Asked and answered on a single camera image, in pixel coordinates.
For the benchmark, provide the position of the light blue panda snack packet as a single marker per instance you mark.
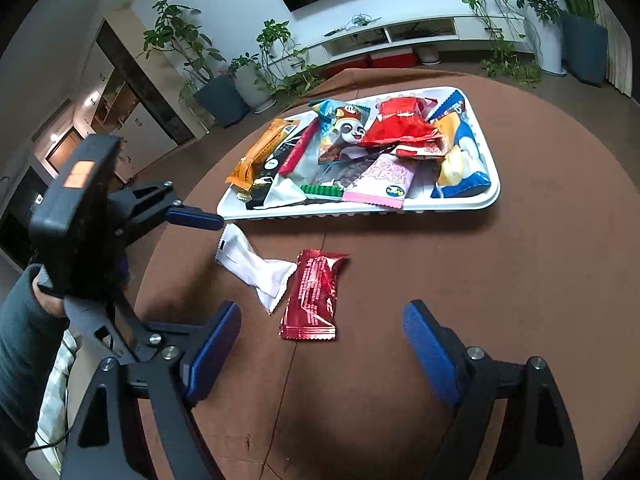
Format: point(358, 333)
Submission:
point(345, 130)

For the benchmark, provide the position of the dark red snack packet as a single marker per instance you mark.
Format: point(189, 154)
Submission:
point(312, 295)

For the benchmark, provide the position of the pink cartoon snack packet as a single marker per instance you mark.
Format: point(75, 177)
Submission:
point(385, 180)

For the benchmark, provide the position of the green-edged clear candy packet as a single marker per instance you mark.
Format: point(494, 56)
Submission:
point(325, 192)

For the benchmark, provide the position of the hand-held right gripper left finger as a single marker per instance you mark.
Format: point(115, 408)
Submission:
point(212, 350)

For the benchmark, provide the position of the white napkin packet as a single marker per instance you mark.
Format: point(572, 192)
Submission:
point(245, 260)

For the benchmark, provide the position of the white television console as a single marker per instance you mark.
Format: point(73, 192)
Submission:
point(440, 30)

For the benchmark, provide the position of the white wall cabinet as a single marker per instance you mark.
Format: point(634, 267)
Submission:
point(130, 110)

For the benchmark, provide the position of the plant in tall white pot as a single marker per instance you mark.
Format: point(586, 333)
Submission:
point(550, 40)

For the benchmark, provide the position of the white plastic tray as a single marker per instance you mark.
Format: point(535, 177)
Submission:
point(450, 207)

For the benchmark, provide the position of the person's left hand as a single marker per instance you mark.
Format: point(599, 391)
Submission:
point(50, 305)

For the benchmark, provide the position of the beige curtain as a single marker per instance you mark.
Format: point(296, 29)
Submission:
point(617, 45)

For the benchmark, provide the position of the blue chips packet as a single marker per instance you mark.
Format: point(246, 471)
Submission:
point(465, 160)

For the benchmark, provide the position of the red storage box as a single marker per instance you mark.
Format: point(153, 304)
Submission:
point(350, 66)
point(394, 58)

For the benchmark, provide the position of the long white red bread packet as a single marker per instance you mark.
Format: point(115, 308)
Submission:
point(297, 152)

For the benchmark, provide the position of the pale patterned cloth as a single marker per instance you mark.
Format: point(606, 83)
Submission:
point(55, 410)

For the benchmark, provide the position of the bushy tree in blue pot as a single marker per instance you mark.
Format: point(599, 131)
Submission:
point(200, 75)

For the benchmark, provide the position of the leafy plant in grey pot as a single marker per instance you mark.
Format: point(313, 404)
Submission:
point(255, 85)

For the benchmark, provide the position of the broad-leaf plant in blue pot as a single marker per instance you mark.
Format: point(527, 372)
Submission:
point(582, 45)

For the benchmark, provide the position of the red and black snack packet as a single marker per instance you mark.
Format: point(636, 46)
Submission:
point(422, 151)

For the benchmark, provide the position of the bright red snack packet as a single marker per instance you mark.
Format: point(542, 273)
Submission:
point(400, 122)

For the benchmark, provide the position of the small white round device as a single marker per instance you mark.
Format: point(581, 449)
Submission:
point(428, 55)

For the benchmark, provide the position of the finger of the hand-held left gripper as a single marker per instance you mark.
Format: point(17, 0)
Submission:
point(195, 218)
point(145, 335)

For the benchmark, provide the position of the person's left forearm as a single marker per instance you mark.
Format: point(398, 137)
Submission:
point(25, 360)

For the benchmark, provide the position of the trailing vine plant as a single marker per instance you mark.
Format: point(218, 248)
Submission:
point(500, 35)
point(285, 60)

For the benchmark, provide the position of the orange snack packet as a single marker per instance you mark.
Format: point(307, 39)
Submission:
point(260, 152)

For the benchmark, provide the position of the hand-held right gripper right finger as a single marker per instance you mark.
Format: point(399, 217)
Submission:
point(432, 355)

